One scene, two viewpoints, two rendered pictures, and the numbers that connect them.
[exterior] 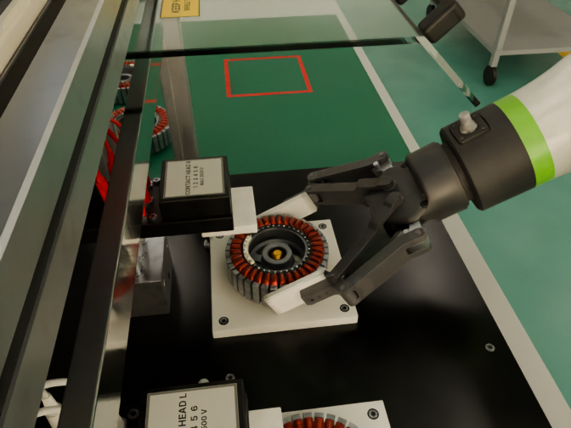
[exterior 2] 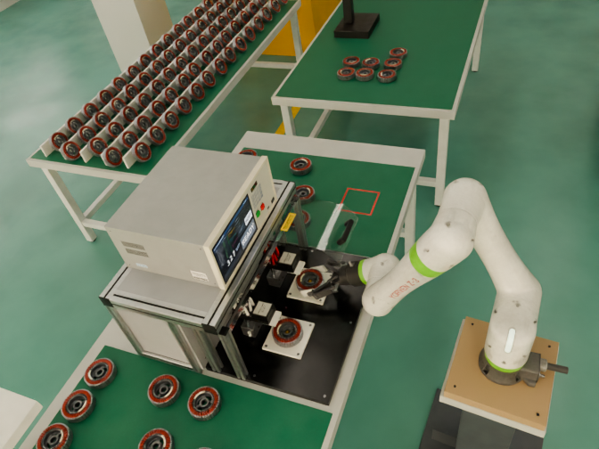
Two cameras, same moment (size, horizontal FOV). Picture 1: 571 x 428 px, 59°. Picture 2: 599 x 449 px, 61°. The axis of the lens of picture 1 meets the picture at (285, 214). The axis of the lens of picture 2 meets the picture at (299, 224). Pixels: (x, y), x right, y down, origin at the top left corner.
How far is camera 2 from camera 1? 1.52 m
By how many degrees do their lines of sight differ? 26
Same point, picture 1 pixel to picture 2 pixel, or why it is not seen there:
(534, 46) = not seen: outside the picture
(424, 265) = (352, 296)
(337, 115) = (372, 230)
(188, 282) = (288, 281)
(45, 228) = (243, 278)
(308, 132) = (356, 235)
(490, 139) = (353, 270)
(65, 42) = (253, 251)
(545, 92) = (367, 263)
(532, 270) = not seen: hidden behind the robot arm
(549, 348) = not seen: hidden behind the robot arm
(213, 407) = (266, 306)
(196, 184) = (286, 260)
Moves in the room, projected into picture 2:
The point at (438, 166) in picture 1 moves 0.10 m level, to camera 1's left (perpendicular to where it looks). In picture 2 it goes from (342, 272) to (318, 265)
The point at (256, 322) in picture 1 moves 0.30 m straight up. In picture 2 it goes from (297, 296) to (284, 244)
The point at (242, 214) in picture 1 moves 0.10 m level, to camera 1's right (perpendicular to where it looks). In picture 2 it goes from (298, 269) to (321, 276)
